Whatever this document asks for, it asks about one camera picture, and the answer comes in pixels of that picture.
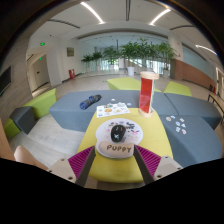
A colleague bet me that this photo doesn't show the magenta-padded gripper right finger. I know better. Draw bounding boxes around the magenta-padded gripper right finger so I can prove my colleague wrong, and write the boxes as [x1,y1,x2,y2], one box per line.
[133,144,184,185]

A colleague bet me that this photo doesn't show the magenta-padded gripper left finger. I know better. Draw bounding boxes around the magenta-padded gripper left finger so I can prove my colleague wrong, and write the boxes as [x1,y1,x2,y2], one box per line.
[46,144,98,188]

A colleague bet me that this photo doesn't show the black computer mouse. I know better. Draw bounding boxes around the black computer mouse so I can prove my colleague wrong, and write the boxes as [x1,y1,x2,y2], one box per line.
[110,124,127,143]

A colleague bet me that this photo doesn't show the white round puppy mouse pad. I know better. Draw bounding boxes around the white round puppy mouse pad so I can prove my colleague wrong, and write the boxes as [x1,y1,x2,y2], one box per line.
[95,118,144,159]

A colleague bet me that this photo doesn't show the group of small stickers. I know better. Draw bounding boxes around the group of small stickers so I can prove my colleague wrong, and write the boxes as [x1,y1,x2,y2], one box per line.
[165,114,188,135]

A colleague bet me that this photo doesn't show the grey upholstered bench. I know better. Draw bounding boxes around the grey upholstered bench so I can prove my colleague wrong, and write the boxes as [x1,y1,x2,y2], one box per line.
[49,89,168,133]
[164,92,223,130]
[159,114,224,168]

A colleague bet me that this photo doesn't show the light wooden chair back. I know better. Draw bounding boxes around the light wooden chair back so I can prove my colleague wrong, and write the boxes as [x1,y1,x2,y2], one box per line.
[13,145,49,171]

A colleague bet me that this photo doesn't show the dark blue folded umbrella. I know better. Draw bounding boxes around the dark blue folded umbrella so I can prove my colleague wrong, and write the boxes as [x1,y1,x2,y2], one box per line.
[79,94,102,111]

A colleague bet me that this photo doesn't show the white sticker sheet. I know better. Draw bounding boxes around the white sticker sheet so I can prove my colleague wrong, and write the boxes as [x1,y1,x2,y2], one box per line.
[96,102,131,119]

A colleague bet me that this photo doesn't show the red panel tower wooden ends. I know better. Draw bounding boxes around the red panel tower wooden ends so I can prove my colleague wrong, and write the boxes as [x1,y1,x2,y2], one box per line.
[138,70,160,118]

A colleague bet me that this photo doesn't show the green upholstered bench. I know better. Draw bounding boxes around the green upholstered bench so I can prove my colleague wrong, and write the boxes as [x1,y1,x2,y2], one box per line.
[106,77,144,92]
[3,88,58,139]
[163,80,193,98]

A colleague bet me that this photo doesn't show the dark grey cube seat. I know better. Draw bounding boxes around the dark grey cube seat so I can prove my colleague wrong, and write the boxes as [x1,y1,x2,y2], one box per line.
[9,106,36,134]

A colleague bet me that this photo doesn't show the light wooden door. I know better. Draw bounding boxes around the light wooden door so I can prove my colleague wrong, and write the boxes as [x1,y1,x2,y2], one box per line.
[31,54,51,91]

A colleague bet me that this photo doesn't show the row of potted plants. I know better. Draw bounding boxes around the row of potted plants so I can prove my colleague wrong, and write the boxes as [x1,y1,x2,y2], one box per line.
[80,37,178,78]

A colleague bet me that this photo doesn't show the group of ceiling lights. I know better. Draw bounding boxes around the group of ceiling lights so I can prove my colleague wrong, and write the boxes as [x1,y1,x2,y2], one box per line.
[79,1,218,56]

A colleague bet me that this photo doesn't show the wooden frame chair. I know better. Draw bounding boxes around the wooden frame chair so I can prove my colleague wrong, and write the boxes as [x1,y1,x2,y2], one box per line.
[208,93,224,125]

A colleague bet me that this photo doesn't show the black wall screen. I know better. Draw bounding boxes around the black wall screen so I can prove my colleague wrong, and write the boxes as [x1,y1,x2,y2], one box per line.
[0,65,13,97]

